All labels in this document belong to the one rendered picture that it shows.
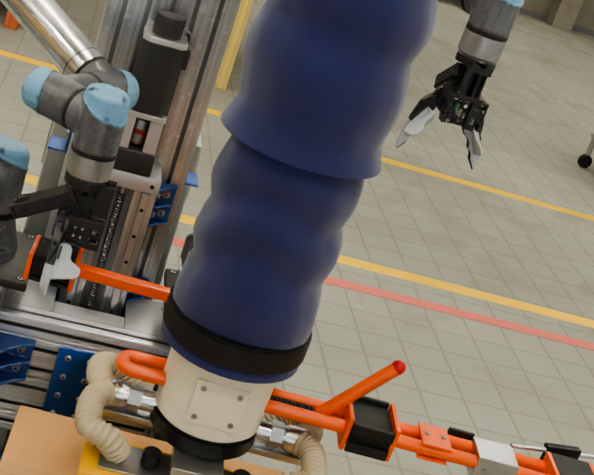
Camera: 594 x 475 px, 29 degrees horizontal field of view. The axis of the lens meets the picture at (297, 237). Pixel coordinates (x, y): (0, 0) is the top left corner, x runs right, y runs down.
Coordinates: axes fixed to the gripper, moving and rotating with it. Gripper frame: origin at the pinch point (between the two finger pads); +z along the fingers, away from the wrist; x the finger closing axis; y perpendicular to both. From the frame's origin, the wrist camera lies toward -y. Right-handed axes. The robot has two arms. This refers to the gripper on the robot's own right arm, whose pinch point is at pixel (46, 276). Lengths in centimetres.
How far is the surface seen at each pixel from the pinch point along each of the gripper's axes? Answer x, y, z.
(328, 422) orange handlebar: -29, 49, -3
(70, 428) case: -11.2, 11.1, 21.3
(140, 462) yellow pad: -35.1, 22.0, 8.0
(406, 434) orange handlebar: -25, 62, -2
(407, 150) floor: 548, 186, 116
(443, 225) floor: 419, 190, 116
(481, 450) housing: -27, 74, -4
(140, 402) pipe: -27.2, 20.0, 2.9
